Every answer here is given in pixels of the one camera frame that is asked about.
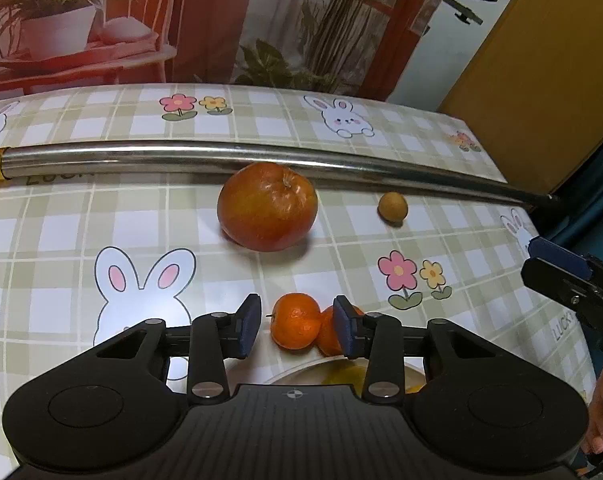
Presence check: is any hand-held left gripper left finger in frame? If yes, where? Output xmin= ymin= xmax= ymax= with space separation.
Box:
xmin=96 ymin=294 xmax=262 ymax=406

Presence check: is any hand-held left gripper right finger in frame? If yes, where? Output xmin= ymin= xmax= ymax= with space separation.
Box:
xmin=332 ymin=296 xmax=487 ymax=405

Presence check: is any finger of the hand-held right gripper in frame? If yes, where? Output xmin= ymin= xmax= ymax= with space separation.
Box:
xmin=520 ymin=236 xmax=603 ymax=321

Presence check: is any small tangerine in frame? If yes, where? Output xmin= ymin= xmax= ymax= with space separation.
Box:
xmin=270 ymin=292 xmax=322 ymax=351
xmin=315 ymin=305 xmax=365 ymax=357

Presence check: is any beige ceramic plate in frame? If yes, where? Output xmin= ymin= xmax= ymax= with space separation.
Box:
xmin=225 ymin=355 xmax=428 ymax=397

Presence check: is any yellow orange fruit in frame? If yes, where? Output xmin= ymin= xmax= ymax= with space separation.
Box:
xmin=321 ymin=361 xmax=369 ymax=387

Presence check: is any blue cloth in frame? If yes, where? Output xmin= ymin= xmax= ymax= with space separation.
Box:
xmin=551 ymin=125 xmax=603 ymax=266

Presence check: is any orange-red apple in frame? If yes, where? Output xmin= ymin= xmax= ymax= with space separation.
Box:
xmin=217 ymin=161 xmax=319 ymax=252

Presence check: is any small brown longan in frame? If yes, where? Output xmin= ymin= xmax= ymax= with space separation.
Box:
xmin=378 ymin=191 xmax=409 ymax=223

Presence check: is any checked rabbit tablecloth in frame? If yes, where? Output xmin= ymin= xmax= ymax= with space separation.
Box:
xmin=0 ymin=82 xmax=597 ymax=480

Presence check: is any brown wooden board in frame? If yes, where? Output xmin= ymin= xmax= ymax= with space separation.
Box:
xmin=437 ymin=0 xmax=603 ymax=196

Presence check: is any printed plant backdrop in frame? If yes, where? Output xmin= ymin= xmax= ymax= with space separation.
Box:
xmin=0 ymin=0 xmax=462 ymax=106

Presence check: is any metal sword with gold handle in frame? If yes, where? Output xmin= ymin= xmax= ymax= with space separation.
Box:
xmin=0 ymin=141 xmax=562 ymax=206

